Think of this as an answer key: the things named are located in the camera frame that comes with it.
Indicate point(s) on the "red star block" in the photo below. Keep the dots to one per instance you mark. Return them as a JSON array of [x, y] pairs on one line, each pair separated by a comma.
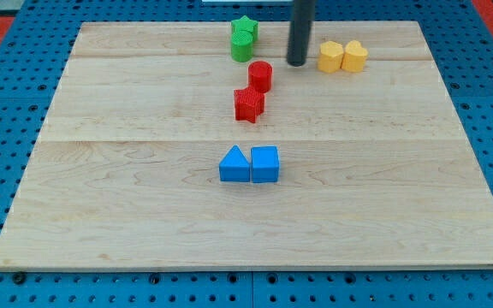
[[249, 104]]

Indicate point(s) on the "green star block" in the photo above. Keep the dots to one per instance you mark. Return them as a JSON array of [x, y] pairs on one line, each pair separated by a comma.
[[245, 24]]

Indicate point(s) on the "blue triangle block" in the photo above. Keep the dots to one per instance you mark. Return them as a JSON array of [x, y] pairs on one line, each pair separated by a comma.
[[234, 166]]

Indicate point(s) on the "blue cube block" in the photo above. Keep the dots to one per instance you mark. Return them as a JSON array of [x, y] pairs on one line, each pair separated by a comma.
[[265, 164]]

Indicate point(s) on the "red cylinder block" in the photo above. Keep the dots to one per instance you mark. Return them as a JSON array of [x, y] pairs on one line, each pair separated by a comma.
[[260, 76]]

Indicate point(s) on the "light wooden board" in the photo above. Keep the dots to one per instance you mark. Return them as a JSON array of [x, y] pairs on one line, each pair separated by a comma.
[[376, 172]]

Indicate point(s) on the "green cylinder block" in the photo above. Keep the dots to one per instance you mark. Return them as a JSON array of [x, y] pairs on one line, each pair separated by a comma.
[[241, 46]]

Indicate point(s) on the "yellow hexagon block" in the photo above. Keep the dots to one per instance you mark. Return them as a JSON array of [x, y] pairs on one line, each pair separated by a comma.
[[330, 57]]

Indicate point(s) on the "yellow heart block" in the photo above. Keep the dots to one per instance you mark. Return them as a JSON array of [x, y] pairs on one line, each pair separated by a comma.
[[355, 55]]

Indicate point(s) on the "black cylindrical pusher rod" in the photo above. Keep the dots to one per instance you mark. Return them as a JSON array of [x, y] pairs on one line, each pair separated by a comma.
[[300, 26]]

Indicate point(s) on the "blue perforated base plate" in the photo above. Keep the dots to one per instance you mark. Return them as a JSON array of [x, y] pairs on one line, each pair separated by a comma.
[[32, 57]]

